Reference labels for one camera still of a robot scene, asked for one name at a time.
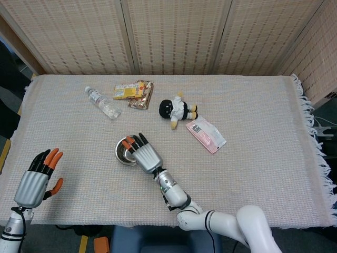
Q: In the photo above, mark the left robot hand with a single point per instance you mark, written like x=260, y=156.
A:
x=31, y=188

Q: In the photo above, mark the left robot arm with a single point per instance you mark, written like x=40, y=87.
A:
x=13, y=226

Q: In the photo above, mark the stainless steel bowl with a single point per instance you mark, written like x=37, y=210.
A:
x=116, y=153
x=123, y=162
x=125, y=153

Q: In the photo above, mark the woven folding screen panel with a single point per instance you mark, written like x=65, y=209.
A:
x=318, y=68
x=73, y=37
x=263, y=37
x=179, y=37

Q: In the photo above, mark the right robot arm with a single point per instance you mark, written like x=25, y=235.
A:
x=173, y=192

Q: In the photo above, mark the pink plastic package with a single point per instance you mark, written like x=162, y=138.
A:
x=205, y=134

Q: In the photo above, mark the brown foil snack package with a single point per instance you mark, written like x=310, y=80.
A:
x=142, y=101

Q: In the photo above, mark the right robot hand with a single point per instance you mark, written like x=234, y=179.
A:
x=147, y=158

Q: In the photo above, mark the clear plastic water bottle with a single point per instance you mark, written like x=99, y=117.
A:
x=105, y=105

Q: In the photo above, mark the yellow snack package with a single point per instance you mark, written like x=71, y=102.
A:
x=126, y=92

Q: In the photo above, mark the beige waffle-weave tablecloth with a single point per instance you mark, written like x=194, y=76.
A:
x=237, y=179

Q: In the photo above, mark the orange block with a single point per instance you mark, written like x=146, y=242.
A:
x=101, y=245

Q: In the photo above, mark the black furniture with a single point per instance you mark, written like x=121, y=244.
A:
x=10, y=87

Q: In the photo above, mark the black and white plush doll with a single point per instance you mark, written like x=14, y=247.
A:
x=167, y=108

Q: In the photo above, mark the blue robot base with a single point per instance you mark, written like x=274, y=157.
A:
x=158, y=241

